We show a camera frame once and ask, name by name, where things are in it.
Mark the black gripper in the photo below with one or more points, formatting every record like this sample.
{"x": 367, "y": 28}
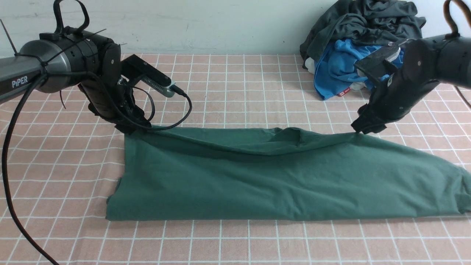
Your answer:
{"x": 390, "y": 102}
{"x": 115, "y": 104}

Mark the green long-sleeved shirt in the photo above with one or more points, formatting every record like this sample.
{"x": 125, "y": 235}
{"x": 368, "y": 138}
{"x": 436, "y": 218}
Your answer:
{"x": 281, "y": 174}

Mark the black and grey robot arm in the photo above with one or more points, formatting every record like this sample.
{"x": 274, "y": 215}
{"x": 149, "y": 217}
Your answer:
{"x": 87, "y": 60}

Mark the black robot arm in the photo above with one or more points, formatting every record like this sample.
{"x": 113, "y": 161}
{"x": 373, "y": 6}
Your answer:
{"x": 404, "y": 72}

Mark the blue crumpled garment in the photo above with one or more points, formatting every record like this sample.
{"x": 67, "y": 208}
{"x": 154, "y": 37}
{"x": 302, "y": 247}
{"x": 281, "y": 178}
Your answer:
{"x": 335, "y": 70}

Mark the dark grey crumpled garment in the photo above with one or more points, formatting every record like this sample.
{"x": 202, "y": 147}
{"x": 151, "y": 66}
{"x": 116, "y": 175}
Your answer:
{"x": 365, "y": 23}

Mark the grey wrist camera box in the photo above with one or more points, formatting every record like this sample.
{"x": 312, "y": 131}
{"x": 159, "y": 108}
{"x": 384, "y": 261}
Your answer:
{"x": 135, "y": 70}
{"x": 380, "y": 63}

